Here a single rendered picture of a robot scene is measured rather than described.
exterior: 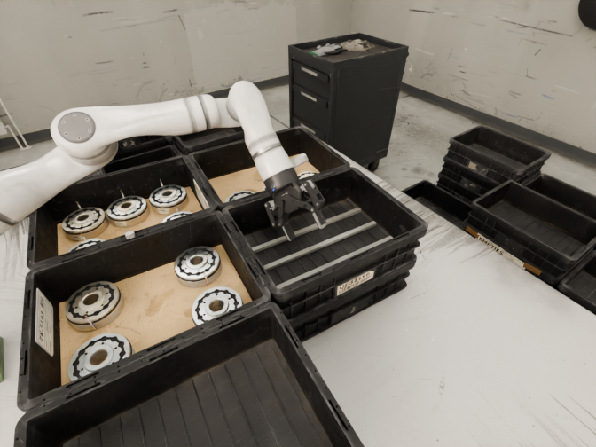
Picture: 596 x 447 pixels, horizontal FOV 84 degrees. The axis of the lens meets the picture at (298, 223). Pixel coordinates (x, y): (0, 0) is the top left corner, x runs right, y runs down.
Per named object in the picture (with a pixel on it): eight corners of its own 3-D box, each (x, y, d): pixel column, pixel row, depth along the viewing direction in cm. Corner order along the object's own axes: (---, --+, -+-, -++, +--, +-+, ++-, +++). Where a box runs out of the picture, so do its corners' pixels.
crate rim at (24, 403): (24, 421, 47) (15, 416, 46) (31, 278, 67) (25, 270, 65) (274, 305, 62) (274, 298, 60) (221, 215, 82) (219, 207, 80)
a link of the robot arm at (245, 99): (287, 139, 69) (278, 152, 77) (254, 71, 68) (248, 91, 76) (257, 152, 67) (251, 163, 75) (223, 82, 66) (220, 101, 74)
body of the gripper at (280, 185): (254, 183, 73) (272, 221, 73) (279, 167, 68) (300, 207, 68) (274, 176, 79) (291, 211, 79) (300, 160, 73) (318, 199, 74)
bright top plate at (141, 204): (142, 193, 97) (141, 192, 97) (150, 212, 90) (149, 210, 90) (105, 204, 93) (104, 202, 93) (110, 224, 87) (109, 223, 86)
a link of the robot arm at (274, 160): (310, 160, 76) (299, 135, 76) (282, 169, 67) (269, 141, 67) (283, 176, 82) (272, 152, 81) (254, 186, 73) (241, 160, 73)
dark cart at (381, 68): (325, 196, 238) (333, 62, 178) (290, 168, 265) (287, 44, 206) (384, 170, 263) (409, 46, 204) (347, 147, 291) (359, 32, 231)
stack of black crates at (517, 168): (514, 220, 196) (553, 152, 166) (485, 240, 183) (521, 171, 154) (456, 188, 221) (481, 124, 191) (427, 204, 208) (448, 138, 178)
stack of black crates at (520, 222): (552, 299, 154) (612, 227, 125) (516, 332, 142) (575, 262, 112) (474, 248, 179) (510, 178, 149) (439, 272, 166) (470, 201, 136)
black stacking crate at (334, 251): (277, 332, 69) (275, 299, 61) (227, 243, 88) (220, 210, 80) (418, 262, 83) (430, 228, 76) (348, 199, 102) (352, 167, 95)
